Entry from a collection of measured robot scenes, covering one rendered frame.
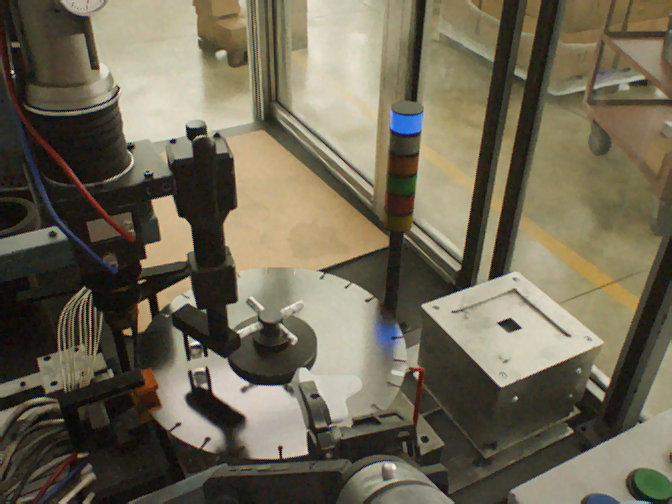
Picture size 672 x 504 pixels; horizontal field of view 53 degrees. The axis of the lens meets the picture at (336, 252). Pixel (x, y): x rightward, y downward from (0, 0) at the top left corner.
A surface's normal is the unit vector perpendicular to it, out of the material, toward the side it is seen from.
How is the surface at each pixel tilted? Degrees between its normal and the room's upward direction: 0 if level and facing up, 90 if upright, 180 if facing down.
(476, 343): 0
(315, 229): 0
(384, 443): 56
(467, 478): 0
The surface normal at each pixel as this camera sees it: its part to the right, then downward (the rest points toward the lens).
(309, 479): -0.24, 0.07
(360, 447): 0.22, 0.02
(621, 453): 0.02, -0.81
